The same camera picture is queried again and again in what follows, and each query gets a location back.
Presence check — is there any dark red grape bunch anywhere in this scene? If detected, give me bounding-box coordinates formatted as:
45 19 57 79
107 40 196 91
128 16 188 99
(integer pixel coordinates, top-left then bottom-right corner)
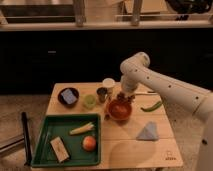
117 92 135 103

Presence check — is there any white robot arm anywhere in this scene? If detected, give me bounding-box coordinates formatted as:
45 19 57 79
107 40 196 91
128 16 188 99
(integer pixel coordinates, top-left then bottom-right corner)
120 52 213 171

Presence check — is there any red orange bowl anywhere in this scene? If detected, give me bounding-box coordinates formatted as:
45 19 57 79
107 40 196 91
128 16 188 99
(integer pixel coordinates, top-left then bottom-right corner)
106 99 132 121

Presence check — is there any black bowl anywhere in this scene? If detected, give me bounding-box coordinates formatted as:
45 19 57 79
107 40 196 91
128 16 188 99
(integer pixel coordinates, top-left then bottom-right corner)
58 87 79 107

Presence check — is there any white cup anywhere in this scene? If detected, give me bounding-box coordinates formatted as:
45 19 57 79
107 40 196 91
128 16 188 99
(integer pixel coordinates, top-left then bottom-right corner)
102 78 115 94

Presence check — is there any dark metal mug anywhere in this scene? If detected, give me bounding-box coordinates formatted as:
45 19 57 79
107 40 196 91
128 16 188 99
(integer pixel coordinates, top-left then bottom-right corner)
96 87 109 103

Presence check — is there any green plastic cup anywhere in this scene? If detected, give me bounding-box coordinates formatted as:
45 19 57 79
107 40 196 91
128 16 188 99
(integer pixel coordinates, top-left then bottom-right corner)
83 94 96 109

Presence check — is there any blue sponge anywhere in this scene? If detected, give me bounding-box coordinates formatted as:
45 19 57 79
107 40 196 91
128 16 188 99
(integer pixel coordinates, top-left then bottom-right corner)
61 89 77 104

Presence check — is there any green pepper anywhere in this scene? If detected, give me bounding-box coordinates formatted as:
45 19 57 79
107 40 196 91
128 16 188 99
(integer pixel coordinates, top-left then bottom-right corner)
141 101 162 112

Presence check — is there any orange round fruit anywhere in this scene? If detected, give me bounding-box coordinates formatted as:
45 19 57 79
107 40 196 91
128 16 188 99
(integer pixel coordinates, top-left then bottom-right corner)
82 136 96 151

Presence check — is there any blue folded cloth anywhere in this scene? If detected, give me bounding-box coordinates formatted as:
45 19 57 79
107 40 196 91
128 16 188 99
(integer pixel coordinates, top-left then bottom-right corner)
136 121 159 141

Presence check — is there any green plastic tray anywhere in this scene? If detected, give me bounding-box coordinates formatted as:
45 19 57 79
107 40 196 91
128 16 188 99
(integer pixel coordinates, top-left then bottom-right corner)
31 114 101 168

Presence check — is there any beige rectangular sponge block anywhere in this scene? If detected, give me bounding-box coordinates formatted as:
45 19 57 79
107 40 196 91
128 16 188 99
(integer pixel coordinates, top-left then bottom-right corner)
50 137 69 162

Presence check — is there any black stand bar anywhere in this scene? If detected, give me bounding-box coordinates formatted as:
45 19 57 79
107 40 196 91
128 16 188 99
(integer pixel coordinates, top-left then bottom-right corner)
21 112 32 166

